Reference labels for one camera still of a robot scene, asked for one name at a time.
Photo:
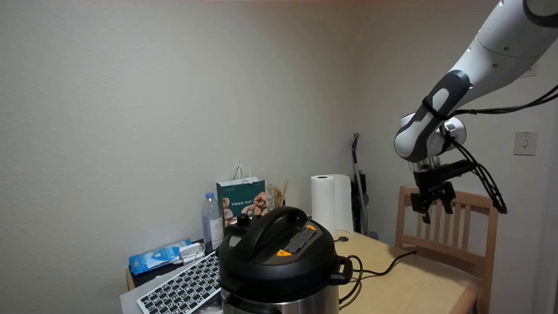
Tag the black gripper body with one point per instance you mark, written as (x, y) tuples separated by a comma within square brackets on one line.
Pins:
[(432, 188)]

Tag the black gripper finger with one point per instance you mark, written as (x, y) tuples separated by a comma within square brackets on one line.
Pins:
[(421, 207), (447, 198)]

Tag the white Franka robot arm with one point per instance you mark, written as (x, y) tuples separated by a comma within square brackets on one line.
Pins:
[(494, 53)]

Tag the black lid steel rice cooker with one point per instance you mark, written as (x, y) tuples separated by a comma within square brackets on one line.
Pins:
[(280, 263)]

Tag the wooden slat chair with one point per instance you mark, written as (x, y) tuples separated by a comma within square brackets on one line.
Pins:
[(472, 233)]

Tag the small dark utensil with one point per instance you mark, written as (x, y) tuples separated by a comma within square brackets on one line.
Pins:
[(343, 238)]

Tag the white paper towel roll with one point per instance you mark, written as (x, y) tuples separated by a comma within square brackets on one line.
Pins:
[(332, 202)]

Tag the green paper gift bag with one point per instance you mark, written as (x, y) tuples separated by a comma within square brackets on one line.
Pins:
[(236, 202)]

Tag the clear plastic water bottle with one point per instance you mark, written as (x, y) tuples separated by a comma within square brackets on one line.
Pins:
[(212, 224)]

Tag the small white box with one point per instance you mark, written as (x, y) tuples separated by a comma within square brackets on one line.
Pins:
[(193, 252)]

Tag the white black key keyboard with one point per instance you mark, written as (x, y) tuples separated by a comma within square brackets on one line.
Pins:
[(181, 289)]

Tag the blue tissue pack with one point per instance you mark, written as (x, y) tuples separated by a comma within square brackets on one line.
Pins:
[(154, 259)]

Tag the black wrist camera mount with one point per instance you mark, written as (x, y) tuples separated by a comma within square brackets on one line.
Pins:
[(451, 170)]

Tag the white wall switch plate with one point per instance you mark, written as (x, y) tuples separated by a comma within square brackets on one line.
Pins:
[(526, 142)]

